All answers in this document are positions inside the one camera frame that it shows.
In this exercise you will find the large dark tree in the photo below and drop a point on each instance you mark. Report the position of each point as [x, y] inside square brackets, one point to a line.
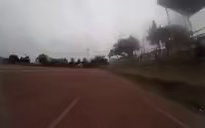
[125, 46]

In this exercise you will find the red running track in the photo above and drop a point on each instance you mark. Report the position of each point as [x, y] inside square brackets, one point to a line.
[100, 100]

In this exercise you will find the row of distant trees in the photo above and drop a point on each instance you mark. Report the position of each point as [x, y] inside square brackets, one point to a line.
[50, 60]

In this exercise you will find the tall dark tree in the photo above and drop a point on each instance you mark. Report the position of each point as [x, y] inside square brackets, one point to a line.
[168, 35]

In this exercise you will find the grass strip beside track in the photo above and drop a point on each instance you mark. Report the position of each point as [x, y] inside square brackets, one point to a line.
[176, 83]

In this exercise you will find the grass field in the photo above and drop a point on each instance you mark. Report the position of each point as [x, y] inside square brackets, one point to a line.
[16, 67]

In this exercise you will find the grandstand building with roof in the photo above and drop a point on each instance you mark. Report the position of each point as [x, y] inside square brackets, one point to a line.
[190, 30]

